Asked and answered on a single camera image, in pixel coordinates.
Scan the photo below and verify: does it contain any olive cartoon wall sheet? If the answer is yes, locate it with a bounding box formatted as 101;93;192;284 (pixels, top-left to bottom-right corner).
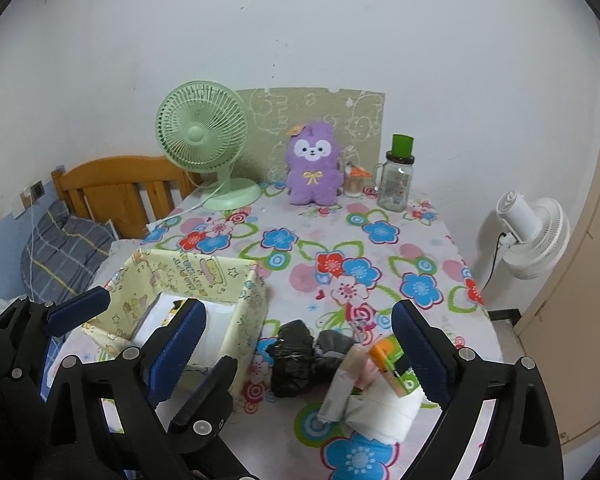
235;87;386;183

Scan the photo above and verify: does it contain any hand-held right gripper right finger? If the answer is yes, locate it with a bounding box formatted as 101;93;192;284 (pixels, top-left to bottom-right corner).
391;300;563;480

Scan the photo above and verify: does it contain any green orange tissue packet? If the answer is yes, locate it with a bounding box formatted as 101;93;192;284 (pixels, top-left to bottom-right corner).
367;337;423;402

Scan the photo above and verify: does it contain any floral tablecloth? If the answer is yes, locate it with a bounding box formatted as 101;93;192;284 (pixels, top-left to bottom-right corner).
40;180;501;480

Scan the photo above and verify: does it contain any grey plaid pillow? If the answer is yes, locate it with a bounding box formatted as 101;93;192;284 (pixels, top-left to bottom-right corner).
20;200;116;306

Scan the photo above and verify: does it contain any purple plush toy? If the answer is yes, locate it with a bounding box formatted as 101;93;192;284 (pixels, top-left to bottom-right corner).
285;120;343;206

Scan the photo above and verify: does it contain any white folded cloth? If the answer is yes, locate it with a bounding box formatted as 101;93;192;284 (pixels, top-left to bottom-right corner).
130;292;241;361

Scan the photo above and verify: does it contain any black fan cable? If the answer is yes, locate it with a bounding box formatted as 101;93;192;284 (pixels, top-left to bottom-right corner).
480;232;512;292

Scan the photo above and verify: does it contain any white fan cable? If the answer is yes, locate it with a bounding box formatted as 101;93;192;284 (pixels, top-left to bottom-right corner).
145;187;221;233

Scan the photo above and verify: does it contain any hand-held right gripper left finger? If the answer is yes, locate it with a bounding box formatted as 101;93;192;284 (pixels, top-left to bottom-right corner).
45;299;207;480

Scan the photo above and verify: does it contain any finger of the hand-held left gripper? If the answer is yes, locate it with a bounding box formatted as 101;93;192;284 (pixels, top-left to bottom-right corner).
167;355;261;480
0;287;112;396

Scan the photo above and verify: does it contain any yellow cartoon paper box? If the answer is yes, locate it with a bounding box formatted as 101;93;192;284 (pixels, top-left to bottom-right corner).
80;250;268;413

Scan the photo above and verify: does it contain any white standing fan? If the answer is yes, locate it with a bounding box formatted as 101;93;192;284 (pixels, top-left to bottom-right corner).
495;190;571;281

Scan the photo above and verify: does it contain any cotton swab jar orange lid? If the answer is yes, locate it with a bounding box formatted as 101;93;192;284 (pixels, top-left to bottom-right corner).
344;165;369;199

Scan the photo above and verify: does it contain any green desk fan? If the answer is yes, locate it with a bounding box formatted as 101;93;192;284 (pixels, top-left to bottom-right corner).
155;80;263;211

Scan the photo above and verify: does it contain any glass jar mug green lid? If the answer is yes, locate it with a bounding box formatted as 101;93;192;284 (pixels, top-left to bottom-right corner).
375;134;415;212

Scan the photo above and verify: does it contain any beige wooden door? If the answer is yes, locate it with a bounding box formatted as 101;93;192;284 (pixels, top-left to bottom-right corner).
515;25;600;441

